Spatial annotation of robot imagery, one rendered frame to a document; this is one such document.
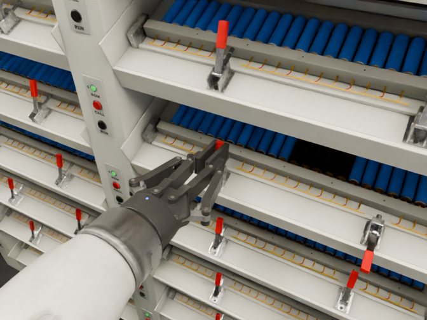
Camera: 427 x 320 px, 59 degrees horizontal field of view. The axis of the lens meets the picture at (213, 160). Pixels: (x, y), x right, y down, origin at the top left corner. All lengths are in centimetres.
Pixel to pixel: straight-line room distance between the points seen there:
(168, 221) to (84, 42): 33
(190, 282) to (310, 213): 47
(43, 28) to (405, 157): 63
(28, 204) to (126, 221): 90
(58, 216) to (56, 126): 42
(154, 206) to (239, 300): 58
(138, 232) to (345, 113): 30
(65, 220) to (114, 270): 83
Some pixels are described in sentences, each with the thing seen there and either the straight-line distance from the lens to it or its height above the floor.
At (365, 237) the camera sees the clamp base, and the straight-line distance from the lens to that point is 63.
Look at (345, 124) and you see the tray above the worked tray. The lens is 51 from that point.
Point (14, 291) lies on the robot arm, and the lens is 38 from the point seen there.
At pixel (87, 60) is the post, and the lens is 67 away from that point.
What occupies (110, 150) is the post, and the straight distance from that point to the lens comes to 77.
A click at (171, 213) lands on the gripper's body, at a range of 47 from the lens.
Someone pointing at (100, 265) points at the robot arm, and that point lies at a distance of 39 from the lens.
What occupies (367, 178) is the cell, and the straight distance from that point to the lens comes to 67.
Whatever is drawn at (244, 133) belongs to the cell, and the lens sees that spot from 70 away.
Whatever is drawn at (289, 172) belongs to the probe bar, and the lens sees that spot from 66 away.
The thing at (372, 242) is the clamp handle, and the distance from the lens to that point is 62.
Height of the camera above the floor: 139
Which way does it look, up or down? 41 degrees down
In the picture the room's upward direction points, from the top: straight up
